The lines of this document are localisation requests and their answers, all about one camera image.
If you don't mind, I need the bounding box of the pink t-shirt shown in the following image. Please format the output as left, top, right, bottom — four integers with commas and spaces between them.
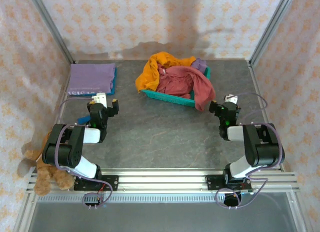
156, 64, 216, 112

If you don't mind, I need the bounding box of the blue sponge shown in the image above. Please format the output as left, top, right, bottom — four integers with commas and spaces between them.
76, 115, 91, 125

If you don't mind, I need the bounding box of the folded purple t-shirt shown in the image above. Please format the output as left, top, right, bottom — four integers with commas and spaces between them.
68, 63, 117, 92

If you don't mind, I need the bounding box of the orange t-shirt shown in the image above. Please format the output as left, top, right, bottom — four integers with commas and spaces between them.
135, 51, 197, 94

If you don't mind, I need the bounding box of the teal plastic basket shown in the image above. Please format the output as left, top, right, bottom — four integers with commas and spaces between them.
139, 66, 212, 108

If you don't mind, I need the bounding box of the crumpled purple t-shirt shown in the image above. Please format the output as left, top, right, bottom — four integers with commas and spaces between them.
191, 58, 208, 72

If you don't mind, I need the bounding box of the brown teddy bear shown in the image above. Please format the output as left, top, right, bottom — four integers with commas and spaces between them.
21, 131, 76, 196

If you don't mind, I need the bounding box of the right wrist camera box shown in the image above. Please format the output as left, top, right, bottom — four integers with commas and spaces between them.
223, 93, 240, 105

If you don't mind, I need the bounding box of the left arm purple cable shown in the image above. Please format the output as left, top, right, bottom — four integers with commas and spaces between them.
54, 96, 115, 205

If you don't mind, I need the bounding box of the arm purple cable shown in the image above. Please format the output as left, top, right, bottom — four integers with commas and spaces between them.
215, 92, 286, 209
54, 96, 115, 205

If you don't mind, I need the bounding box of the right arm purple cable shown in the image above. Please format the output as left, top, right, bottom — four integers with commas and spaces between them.
215, 92, 286, 209

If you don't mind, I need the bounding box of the left black mount plate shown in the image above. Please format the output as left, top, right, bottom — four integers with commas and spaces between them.
73, 175, 120, 192

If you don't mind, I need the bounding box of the black mount plate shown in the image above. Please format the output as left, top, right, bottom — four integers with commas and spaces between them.
205, 174, 253, 191
73, 175, 120, 192

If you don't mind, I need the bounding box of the right black mount plate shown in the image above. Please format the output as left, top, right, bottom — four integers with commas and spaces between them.
205, 174, 253, 191

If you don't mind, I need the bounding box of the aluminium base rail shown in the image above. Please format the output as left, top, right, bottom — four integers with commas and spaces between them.
26, 168, 300, 192

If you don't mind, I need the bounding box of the aluminium frame post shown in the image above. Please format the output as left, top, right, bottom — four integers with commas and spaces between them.
249, 0, 298, 65
27, 0, 76, 65

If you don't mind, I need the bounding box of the slotted grey cable duct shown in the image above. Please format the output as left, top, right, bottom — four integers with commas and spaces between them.
37, 193, 293, 203

